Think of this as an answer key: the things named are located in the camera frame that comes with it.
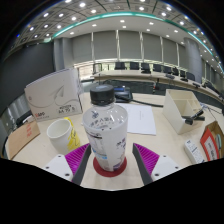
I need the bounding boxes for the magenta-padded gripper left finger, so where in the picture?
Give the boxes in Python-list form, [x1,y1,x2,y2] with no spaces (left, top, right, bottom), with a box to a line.
[41,142,92,186]

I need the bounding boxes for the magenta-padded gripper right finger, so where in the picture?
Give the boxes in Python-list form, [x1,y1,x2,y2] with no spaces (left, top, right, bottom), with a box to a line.
[131,142,183,186]

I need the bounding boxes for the clear black-capped drink bottle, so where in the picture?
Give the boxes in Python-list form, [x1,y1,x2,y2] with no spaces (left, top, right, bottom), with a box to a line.
[82,83,129,173]

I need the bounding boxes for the yellow packet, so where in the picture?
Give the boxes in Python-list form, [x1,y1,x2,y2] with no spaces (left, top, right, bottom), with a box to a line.
[64,116,81,152]

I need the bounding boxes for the white cup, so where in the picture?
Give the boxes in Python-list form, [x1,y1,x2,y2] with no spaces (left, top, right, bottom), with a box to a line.
[46,118,73,156]

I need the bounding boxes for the flat round red coaster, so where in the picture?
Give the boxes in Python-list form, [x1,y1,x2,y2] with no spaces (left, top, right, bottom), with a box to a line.
[92,155,128,178]

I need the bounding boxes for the white printed paper sheet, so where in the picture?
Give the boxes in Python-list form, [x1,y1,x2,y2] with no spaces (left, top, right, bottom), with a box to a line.
[116,102,157,136]

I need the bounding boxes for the white power strip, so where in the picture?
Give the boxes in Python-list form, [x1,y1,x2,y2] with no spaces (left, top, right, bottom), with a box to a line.
[183,138,207,165]

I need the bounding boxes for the white open organizer box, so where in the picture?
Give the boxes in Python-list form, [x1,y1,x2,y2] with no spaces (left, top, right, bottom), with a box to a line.
[162,88,204,136]

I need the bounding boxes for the brown paper envelope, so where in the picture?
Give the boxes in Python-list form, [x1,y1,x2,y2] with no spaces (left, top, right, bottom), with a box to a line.
[4,119,41,160]

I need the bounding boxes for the red-fronted cardboard box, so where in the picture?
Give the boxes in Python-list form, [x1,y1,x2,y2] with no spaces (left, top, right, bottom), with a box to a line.
[199,120,224,162]

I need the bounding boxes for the white paper carton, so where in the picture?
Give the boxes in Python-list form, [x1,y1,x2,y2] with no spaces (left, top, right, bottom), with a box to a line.
[24,67,84,123]

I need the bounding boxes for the long curved conference desk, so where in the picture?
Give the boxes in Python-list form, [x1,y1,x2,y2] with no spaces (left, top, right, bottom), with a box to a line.
[91,69,224,101]

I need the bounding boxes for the group of black office chairs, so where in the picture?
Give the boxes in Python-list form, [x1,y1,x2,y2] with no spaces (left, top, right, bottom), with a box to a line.
[114,61,214,89]

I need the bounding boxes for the group of ceiling lights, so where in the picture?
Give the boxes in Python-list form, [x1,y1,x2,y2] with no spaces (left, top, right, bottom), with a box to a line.
[16,0,224,68]

